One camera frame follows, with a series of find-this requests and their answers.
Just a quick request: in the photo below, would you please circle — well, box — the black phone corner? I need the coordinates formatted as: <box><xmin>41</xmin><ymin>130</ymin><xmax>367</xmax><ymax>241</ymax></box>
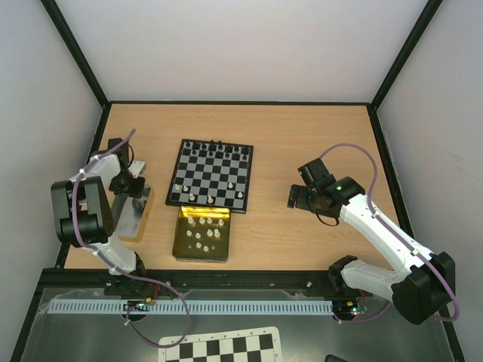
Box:
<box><xmin>325</xmin><ymin>354</ymin><xmax>347</xmax><ymax>362</ymax></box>

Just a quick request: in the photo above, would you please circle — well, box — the printed checkerboard sheet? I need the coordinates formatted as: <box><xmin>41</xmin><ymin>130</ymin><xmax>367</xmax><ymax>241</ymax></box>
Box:
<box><xmin>158</xmin><ymin>327</ymin><xmax>284</xmax><ymax>362</ymax></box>

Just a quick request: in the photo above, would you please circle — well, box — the silver gold tin lid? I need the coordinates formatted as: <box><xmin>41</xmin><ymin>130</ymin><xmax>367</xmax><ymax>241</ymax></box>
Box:
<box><xmin>111</xmin><ymin>185</ymin><xmax>154</xmax><ymax>243</ymax></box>

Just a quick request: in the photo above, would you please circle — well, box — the white slotted cable duct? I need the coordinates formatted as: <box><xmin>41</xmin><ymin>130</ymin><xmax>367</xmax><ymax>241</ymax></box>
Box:
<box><xmin>48</xmin><ymin>299</ymin><xmax>333</xmax><ymax>316</ymax></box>

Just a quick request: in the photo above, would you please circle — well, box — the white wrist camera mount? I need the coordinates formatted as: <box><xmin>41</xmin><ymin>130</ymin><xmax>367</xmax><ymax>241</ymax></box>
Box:
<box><xmin>128</xmin><ymin>161</ymin><xmax>146</xmax><ymax>178</ymax></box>

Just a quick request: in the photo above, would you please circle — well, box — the black silver chess board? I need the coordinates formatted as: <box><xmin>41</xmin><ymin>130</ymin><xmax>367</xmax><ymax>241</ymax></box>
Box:
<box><xmin>165</xmin><ymin>139</ymin><xmax>254</xmax><ymax>213</ymax></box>

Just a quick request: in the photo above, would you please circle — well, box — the gold tin with pieces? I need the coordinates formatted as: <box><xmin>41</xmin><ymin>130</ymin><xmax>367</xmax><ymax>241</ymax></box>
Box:
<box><xmin>172</xmin><ymin>206</ymin><xmax>231</xmax><ymax>262</ymax></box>

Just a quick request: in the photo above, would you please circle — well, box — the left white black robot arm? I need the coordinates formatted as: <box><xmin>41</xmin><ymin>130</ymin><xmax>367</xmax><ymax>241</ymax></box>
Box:
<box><xmin>51</xmin><ymin>138</ymin><xmax>152</xmax><ymax>296</ymax></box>

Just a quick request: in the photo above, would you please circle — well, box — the black aluminium frame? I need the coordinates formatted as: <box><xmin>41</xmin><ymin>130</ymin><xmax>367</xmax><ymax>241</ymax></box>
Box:
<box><xmin>11</xmin><ymin>1</ymin><xmax>464</xmax><ymax>361</ymax></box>

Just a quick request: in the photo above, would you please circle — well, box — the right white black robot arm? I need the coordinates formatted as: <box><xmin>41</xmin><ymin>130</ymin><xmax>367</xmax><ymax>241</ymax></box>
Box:
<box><xmin>288</xmin><ymin>158</ymin><xmax>456</xmax><ymax>325</ymax></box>

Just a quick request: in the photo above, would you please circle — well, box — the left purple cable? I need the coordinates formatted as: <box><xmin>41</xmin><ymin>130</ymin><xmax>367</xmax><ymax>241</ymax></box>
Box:
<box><xmin>71</xmin><ymin>128</ymin><xmax>193</xmax><ymax>348</ymax></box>

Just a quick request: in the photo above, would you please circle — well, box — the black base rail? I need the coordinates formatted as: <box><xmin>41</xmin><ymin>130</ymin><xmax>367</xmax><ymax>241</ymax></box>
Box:
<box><xmin>103</xmin><ymin>273</ymin><xmax>374</xmax><ymax>297</ymax></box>

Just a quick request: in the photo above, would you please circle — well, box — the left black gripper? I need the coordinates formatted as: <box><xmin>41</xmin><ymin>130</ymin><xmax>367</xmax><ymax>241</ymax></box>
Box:
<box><xmin>109</xmin><ymin>170</ymin><xmax>146</xmax><ymax>199</ymax></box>

